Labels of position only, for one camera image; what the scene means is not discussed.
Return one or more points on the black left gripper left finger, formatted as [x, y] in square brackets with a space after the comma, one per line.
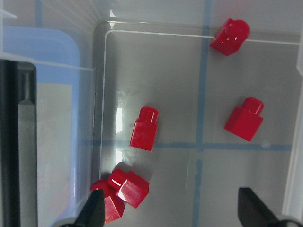
[93, 212]

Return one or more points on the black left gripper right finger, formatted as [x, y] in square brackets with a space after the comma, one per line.
[252, 211]

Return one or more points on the clear plastic storage box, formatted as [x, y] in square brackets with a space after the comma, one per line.
[136, 53]

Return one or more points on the red block front pair left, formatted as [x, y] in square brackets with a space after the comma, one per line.
[114, 206]

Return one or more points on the red block pair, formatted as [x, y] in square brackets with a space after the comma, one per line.
[114, 206]
[129, 187]

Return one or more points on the red block front pair right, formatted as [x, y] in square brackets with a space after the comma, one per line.
[129, 187]

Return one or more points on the red block under lid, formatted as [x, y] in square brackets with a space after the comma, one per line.
[245, 120]

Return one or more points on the blue plastic tray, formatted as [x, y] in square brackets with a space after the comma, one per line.
[53, 50]

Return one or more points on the red block far corner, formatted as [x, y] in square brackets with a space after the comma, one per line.
[230, 36]

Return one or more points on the black box latch handle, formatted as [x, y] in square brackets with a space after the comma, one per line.
[18, 143]

